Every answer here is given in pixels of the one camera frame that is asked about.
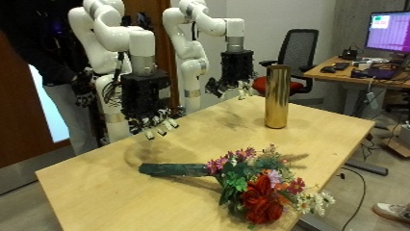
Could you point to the tall gold cylinder vase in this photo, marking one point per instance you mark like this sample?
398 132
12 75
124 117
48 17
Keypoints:
277 96

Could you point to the colourful flower bouquet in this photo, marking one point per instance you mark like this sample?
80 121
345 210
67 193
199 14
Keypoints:
256 189

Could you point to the person in black top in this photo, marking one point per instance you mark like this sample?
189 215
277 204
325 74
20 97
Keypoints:
47 48

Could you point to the black mesh office chair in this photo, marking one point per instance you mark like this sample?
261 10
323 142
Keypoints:
299 48

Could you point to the black computer mouse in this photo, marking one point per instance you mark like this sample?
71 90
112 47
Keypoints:
328 69

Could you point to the wooden office desk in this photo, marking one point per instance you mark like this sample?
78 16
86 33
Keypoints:
337 75

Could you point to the black keyboard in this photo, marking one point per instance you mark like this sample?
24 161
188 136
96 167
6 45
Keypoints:
341 66

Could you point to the small black desk device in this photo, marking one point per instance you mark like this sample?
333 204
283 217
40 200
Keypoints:
351 54

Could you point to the white power strip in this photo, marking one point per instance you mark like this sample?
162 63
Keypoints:
372 100

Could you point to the computer monitor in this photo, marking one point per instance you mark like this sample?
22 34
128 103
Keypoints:
390 32

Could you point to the grey table foot bar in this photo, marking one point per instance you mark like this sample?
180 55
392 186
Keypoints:
368 167

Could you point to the cardboard box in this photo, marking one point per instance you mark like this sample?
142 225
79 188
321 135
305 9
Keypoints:
400 141

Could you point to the white sneaker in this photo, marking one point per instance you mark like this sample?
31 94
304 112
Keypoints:
393 211

